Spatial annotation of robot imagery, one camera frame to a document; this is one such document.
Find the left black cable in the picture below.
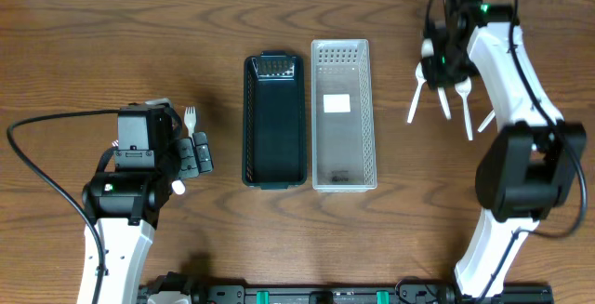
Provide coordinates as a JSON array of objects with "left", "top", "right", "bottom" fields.
[{"left": 6, "top": 109, "right": 121, "bottom": 304}]

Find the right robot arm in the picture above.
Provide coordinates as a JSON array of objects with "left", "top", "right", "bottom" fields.
[{"left": 416, "top": 0, "right": 587, "bottom": 303}]

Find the white plastic fork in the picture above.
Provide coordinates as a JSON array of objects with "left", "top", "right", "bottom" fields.
[{"left": 183, "top": 106, "right": 197, "bottom": 137}]

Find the white plastic spoon group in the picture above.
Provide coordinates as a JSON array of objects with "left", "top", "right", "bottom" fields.
[{"left": 171, "top": 179, "right": 186, "bottom": 195}]

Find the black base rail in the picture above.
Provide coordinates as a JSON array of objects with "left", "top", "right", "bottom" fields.
[{"left": 137, "top": 271, "right": 555, "bottom": 304}]

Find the black cable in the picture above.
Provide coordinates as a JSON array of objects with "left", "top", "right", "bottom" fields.
[
  {"left": 6, "top": 109, "right": 121, "bottom": 304},
  {"left": 423, "top": 0, "right": 588, "bottom": 240}
]

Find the dark green plastic basket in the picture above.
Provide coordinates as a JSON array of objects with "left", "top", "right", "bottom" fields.
[{"left": 242, "top": 50, "right": 307, "bottom": 190}]

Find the clear plastic basket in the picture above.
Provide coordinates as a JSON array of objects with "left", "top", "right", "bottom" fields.
[{"left": 311, "top": 39, "right": 377, "bottom": 192}]

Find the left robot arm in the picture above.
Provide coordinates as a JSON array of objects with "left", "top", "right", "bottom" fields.
[{"left": 77, "top": 99, "right": 213, "bottom": 303}]

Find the right black cable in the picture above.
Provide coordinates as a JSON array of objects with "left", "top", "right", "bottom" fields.
[{"left": 423, "top": 0, "right": 588, "bottom": 240}]

